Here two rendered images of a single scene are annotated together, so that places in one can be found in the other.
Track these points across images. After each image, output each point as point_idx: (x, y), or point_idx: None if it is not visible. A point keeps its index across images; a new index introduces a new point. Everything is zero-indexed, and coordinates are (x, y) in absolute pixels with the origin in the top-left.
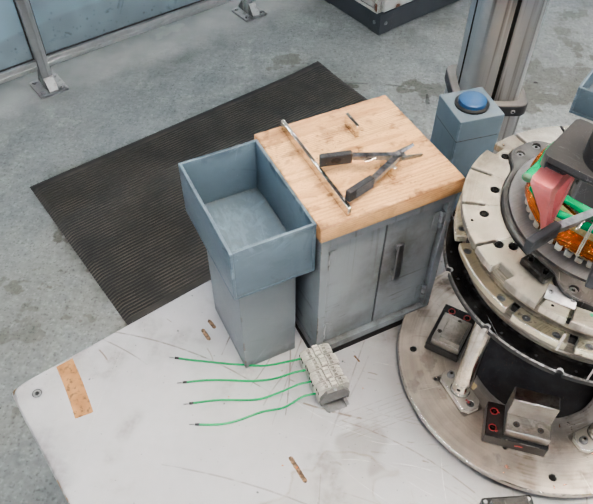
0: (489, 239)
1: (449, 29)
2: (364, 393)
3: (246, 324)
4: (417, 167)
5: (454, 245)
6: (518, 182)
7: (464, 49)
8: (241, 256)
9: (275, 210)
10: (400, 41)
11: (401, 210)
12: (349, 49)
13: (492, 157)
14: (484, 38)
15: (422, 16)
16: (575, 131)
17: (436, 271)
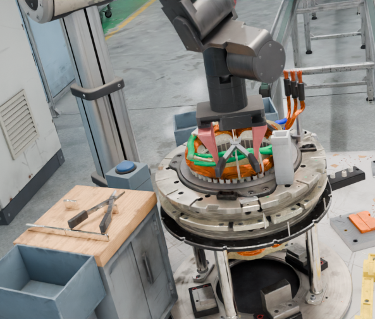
0: (193, 200)
1: (54, 197)
2: None
3: None
4: (126, 202)
5: (175, 228)
6: (184, 171)
7: (96, 156)
8: (61, 298)
9: (54, 281)
10: (26, 220)
11: (134, 225)
12: None
13: (162, 171)
14: (105, 140)
15: (30, 199)
16: (201, 106)
17: (171, 268)
